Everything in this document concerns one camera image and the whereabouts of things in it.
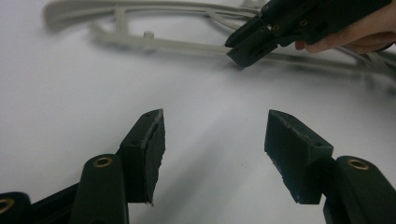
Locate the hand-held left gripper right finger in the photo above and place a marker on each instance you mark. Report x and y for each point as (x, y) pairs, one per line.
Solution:
(295, 155)

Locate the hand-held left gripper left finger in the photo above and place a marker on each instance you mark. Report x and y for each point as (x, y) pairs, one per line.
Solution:
(146, 161)

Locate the grey plastic hanger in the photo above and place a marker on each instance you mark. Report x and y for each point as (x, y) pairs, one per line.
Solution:
(174, 46)
(379, 59)

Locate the white table mat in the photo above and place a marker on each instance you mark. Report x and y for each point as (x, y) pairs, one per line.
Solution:
(93, 102)

